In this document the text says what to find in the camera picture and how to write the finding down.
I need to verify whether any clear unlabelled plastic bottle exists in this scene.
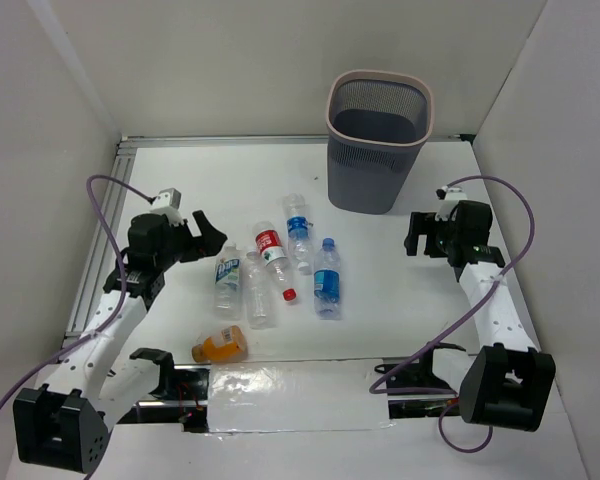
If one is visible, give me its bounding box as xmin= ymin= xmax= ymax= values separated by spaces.
xmin=243 ymin=250 xmax=275 ymax=329

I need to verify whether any orange juice bottle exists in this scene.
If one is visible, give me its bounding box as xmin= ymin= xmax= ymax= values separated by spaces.
xmin=191 ymin=325 xmax=248 ymax=363

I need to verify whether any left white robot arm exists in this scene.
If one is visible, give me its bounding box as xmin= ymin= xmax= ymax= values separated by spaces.
xmin=13 ymin=210 xmax=227 ymax=475

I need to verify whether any red label red cap bottle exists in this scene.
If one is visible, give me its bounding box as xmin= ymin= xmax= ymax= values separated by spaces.
xmin=253 ymin=221 xmax=297 ymax=303

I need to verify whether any aluminium frame rail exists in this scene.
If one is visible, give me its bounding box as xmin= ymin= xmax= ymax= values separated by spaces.
xmin=63 ymin=133 xmax=476 ymax=341

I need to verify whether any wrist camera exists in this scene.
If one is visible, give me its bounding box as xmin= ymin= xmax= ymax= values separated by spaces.
xmin=435 ymin=186 xmax=467 ymax=221
xmin=149 ymin=188 xmax=184 ymax=225

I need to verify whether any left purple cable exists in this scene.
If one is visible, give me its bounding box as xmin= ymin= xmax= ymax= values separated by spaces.
xmin=0 ymin=174 xmax=156 ymax=461

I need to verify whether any blue label clear bottle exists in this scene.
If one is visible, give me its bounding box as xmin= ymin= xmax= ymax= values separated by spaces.
xmin=283 ymin=193 xmax=314 ymax=275

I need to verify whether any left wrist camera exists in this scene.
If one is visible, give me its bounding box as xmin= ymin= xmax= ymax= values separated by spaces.
xmin=149 ymin=188 xmax=184 ymax=225

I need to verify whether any white tape sheet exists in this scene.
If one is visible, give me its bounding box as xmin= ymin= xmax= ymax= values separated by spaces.
xmin=207 ymin=359 xmax=391 ymax=433

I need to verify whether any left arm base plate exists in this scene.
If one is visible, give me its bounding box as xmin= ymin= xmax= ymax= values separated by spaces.
xmin=118 ymin=365 xmax=210 ymax=433

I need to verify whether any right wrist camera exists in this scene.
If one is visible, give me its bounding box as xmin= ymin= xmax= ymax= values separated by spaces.
xmin=435 ymin=186 xmax=467 ymax=221

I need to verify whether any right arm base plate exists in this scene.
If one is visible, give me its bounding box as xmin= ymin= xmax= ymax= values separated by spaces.
xmin=379 ymin=352 xmax=456 ymax=420

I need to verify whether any grey mesh waste bin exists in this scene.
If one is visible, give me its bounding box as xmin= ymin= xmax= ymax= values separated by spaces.
xmin=325 ymin=70 xmax=434 ymax=215

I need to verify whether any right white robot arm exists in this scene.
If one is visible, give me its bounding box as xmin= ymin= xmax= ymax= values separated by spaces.
xmin=405 ymin=199 xmax=556 ymax=432

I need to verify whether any blue cap water bottle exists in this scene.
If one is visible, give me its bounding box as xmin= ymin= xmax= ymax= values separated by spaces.
xmin=313 ymin=238 xmax=341 ymax=320

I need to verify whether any green label clear bottle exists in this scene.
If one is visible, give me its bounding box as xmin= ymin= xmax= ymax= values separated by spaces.
xmin=214 ymin=243 xmax=242 ymax=320

